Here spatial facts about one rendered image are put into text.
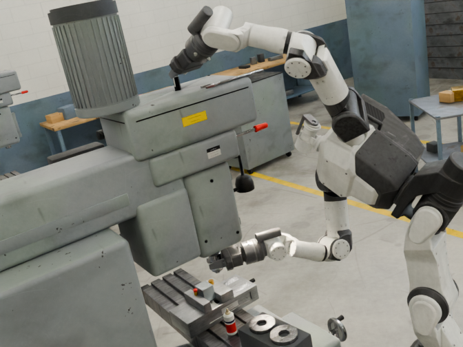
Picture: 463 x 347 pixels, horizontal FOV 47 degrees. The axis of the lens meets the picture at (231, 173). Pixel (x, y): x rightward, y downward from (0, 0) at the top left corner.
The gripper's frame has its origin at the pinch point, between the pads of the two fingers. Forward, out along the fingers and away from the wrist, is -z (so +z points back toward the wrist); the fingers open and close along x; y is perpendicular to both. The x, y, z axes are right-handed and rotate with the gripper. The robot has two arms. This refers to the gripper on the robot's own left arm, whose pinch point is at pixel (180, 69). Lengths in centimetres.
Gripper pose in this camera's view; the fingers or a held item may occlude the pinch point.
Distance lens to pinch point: 177.5
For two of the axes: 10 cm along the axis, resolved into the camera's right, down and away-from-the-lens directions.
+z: 5.3, -3.9, -7.5
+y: -5.2, -8.5, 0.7
